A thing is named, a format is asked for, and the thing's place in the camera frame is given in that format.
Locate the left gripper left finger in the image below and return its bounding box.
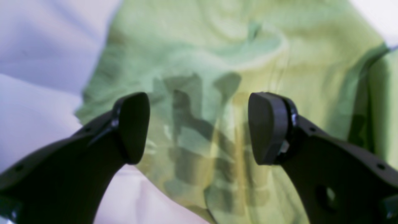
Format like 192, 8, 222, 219
0, 92, 150, 224

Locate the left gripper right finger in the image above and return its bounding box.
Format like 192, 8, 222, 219
248, 92, 398, 224

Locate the green t-shirt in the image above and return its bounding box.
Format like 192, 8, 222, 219
76, 0, 397, 224

